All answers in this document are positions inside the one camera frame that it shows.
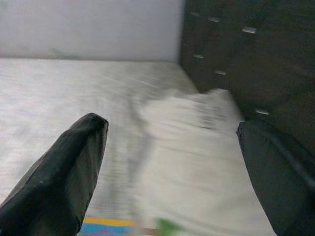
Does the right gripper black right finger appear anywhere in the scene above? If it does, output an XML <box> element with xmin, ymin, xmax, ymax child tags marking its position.
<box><xmin>236</xmin><ymin>119</ymin><xmax>315</xmax><ymax>236</ymax></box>

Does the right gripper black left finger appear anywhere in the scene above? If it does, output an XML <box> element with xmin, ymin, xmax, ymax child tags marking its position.
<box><xmin>0</xmin><ymin>112</ymin><xmax>109</xmax><ymax>236</ymax></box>

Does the yellow blue children's book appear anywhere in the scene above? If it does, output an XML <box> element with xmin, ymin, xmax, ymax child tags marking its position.
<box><xmin>80</xmin><ymin>216</ymin><xmax>158</xmax><ymax>236</ymax></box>

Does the white pillow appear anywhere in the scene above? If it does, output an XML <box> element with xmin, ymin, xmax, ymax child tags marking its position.
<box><xmin>132</xmin><ymin>88</ymin><xmax>278</xmax><ymax>236</ymax></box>

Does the white quilted mattress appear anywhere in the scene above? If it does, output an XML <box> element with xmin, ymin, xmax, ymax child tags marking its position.
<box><xmin>0</xmin><ymin>58</ymin><xmax>200</xmax><ymax>222</ymax></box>

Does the small green object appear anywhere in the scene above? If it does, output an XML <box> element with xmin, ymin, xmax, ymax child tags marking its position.
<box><xmin>156</xmin><ymin>217</ymin><xmax>184</xmax><ymax>236</ymax></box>

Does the black tufted headboard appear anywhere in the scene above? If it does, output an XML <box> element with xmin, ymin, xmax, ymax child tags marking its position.
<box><xmin>179</xmin><ymin>0</ymin><xmax>315</xmax><ymax>160</ymax></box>

